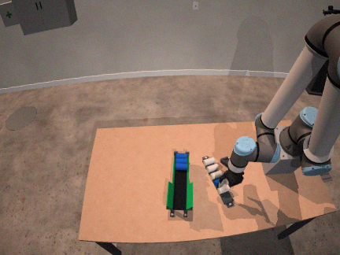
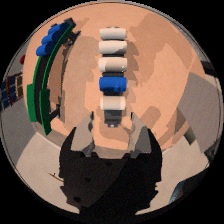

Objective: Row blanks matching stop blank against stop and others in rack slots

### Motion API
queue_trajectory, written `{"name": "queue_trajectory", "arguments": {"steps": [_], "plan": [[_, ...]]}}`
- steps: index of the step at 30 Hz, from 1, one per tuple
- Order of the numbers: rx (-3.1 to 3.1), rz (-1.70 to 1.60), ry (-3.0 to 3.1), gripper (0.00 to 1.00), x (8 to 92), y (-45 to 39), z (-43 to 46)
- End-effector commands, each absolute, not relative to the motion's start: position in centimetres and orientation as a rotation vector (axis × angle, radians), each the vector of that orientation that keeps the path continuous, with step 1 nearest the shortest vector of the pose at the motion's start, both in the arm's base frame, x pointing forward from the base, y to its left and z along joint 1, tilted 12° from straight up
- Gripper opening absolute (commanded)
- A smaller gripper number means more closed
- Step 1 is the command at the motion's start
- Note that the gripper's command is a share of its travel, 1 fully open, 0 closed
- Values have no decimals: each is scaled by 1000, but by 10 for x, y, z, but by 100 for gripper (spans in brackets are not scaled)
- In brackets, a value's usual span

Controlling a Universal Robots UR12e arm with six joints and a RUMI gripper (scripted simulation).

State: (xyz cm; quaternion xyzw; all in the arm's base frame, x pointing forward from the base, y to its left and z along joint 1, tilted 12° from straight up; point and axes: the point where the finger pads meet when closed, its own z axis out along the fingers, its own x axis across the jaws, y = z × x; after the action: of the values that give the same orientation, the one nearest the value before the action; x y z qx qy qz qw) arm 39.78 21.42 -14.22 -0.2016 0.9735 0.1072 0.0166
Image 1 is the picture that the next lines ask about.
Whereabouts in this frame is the white plastic bar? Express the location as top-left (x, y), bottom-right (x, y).
top-left (203, 157), bottom-right (215, 166)
top-left (210, 171), bottom-right (223, 179)
top-left (207, 164), bottom-right (219, 173)
top-left (217, 185), bottom-right (231, 194)

